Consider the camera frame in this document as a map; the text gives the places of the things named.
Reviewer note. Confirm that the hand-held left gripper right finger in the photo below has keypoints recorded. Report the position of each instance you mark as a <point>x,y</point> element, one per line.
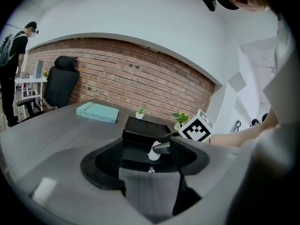
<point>187,158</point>

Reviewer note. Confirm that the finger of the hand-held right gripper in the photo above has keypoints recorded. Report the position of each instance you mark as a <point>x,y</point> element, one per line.
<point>167,136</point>
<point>162,147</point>

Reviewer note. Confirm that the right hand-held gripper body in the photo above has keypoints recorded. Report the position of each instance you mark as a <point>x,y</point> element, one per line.
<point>197,128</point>

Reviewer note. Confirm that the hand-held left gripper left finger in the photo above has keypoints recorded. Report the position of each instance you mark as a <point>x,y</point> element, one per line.
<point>103,165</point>

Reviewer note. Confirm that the white item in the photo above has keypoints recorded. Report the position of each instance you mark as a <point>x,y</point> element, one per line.
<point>153,155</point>

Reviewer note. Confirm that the black box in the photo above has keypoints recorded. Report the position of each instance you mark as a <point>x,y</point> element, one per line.
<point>145,128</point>

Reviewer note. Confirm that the person's right forearm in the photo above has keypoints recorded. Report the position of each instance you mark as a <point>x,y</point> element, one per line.
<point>239,137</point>

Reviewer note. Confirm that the pale blue upright box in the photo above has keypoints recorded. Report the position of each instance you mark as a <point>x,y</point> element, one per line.
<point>38,69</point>

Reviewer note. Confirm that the yellow-green leafy potted plant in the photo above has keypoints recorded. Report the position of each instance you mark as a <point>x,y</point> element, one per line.
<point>180,118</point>

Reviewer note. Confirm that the small plant in white pot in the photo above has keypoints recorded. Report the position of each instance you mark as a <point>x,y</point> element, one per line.
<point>140,113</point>

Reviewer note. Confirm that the teal hardcover book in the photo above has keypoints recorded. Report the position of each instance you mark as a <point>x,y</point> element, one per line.
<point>98,112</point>

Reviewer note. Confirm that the brown bag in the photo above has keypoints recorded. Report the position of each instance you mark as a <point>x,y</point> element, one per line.
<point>47,105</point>

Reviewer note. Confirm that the black office chair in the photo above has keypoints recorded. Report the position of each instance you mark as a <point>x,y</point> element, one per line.
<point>61,85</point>

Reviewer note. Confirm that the small yellow potted plant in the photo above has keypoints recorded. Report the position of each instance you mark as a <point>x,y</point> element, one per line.
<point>45,74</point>

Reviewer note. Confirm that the white side table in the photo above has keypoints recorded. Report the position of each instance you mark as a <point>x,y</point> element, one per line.
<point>30,80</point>

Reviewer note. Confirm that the grey wall panel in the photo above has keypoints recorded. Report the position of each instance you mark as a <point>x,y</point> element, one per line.
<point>237,82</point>

